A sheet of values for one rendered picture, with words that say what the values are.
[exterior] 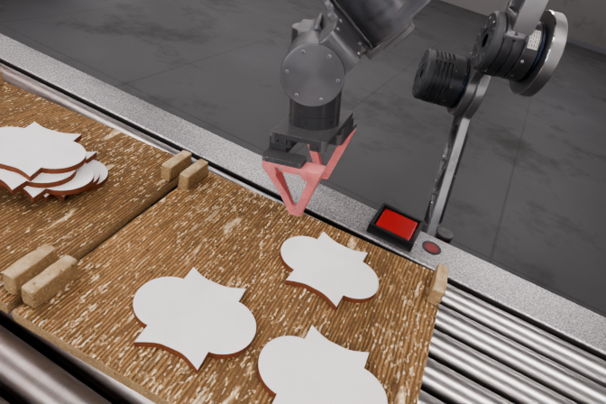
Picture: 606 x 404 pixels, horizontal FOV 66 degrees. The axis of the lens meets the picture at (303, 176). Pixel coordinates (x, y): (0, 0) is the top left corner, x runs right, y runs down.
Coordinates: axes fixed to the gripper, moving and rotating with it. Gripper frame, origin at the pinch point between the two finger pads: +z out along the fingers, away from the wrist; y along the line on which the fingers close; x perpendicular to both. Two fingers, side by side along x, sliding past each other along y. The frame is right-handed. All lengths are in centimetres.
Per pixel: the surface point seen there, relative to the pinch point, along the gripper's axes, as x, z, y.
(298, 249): -1.4, 10.2, -0.7
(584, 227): 95, 126, -232
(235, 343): -1.5, 10.1, 16.9
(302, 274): 0.8, 10.6, 3.4
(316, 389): 7.9, 11.9, 17.4
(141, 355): -9.0, 9.5, 22.5
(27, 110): -53, 1, -6
